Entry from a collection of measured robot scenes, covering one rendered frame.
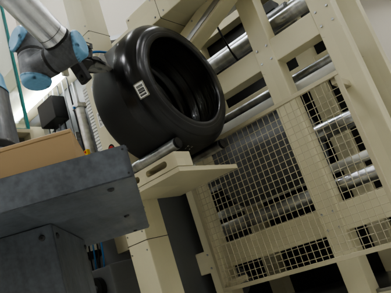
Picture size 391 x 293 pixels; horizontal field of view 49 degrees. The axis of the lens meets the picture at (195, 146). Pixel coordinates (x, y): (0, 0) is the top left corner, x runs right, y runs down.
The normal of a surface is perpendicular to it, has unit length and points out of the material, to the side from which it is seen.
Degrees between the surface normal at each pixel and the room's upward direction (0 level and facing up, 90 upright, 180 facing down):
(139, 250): 90
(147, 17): 90
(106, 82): 84
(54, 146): 90
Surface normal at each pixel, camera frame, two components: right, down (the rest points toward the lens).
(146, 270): -0.65, -0.01
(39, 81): 0.22, 0.90
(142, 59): 0.56, -0.44
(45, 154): 0.07, -0.29
